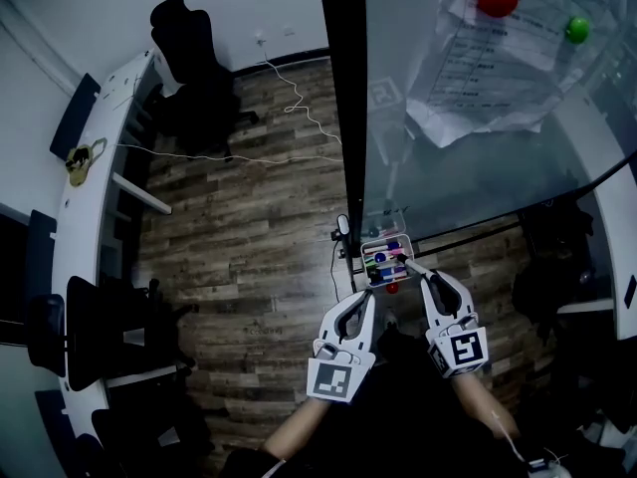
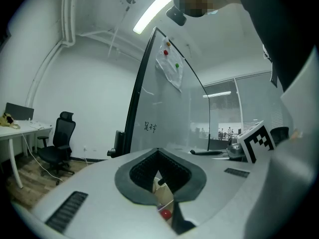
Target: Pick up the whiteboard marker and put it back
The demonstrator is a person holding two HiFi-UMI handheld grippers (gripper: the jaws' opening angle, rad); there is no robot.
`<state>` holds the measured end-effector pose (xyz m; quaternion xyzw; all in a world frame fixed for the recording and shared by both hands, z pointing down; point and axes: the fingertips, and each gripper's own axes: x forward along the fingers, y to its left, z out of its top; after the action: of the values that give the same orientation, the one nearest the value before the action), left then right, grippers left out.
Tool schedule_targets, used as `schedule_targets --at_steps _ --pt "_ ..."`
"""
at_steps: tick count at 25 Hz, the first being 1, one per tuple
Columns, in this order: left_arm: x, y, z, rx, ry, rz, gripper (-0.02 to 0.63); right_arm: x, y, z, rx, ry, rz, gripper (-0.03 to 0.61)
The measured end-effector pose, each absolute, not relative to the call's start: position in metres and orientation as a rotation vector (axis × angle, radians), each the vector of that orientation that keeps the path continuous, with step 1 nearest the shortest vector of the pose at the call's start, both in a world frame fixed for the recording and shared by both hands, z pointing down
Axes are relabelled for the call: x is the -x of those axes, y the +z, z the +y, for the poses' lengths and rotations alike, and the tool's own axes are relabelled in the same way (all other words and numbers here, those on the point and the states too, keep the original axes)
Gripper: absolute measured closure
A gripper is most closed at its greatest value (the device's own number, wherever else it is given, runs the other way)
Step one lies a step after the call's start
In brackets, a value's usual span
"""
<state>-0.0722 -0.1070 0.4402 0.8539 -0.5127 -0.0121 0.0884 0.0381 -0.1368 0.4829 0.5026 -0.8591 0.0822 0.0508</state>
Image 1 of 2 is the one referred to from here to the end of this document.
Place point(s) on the black framed glass whiteboard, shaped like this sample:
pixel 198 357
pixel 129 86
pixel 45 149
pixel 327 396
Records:
pixel 473 182

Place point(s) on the white plastic bag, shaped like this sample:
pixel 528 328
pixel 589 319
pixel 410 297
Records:
pixel 609 431

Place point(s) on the white pocket device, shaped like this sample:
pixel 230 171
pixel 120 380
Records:
pixel 545 468

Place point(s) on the clear box of colourful markers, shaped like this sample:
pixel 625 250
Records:
pixel 380 257

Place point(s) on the white marker with black cap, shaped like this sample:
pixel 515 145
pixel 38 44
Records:
pixel 417 266

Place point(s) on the person's left forearm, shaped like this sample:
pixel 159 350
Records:
pixel 293 431

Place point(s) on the person's right forearm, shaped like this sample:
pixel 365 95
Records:
pixel 480 406

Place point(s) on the person's dark shirt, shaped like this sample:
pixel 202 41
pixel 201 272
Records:
pixel 398 426

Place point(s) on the yellow fabric bag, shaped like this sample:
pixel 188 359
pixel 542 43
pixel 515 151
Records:
pixel 78 165

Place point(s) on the green round magnet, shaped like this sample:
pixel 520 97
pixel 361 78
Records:
pixel 577 29

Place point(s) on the grey framed window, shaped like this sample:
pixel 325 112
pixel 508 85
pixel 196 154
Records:
pixel 12 277

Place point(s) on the black office chair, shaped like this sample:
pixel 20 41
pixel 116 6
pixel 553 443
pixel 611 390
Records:
pixel 104 331
pixel 189 63
pixel 134 446

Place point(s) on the person's grey shoe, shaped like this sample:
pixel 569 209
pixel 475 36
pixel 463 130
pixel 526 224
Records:
pixel 390 319

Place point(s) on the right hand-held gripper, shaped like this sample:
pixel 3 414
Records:
pixel 463 351

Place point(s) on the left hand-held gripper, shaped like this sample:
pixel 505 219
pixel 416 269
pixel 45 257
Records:
pixel 333 381

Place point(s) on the crumpled white paper sheet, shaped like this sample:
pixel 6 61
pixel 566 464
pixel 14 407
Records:
pixel 497 77

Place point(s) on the white plastic pen tray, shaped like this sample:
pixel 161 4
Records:
pixel 362 267

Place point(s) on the small black mounted camera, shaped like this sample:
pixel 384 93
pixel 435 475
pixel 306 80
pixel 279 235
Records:
pixel 342 226

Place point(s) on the long white desk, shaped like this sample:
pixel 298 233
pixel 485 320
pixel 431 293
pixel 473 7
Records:
pixel 79 227

